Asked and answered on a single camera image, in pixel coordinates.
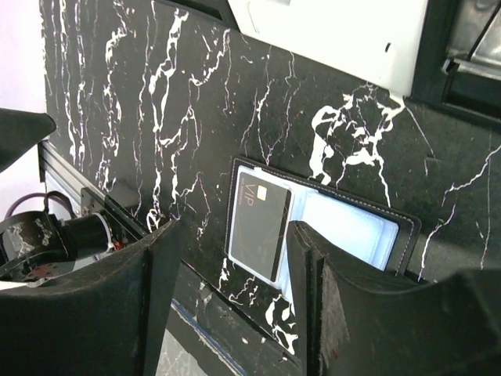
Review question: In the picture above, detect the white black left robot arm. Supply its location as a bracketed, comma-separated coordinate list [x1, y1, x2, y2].
[1, 108, 114, 283]

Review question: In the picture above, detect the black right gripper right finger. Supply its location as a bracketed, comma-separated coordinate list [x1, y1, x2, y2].
[287, 221, 500, 375]

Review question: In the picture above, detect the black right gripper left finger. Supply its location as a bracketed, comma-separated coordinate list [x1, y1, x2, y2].
[1, 222, 182, 375]

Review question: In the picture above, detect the black right bin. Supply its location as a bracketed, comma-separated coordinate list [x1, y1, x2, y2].
[410, 1, 500, 123]

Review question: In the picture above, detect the black leather card holder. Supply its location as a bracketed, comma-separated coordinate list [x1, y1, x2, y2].
[225, 157, 421, 288]

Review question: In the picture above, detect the black VIP card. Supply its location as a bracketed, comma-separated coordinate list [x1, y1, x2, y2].
[228, 166, 294, 287]

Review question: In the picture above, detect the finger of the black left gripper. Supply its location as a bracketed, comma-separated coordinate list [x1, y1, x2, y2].
[0, 108, 56, 172]

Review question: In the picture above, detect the white middle bin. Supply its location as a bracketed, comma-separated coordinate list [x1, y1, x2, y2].
[229, 0, 427, 96]

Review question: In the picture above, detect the aluminium frame rail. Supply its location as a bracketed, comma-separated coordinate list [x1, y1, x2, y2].
[38, 140, 104, 204]

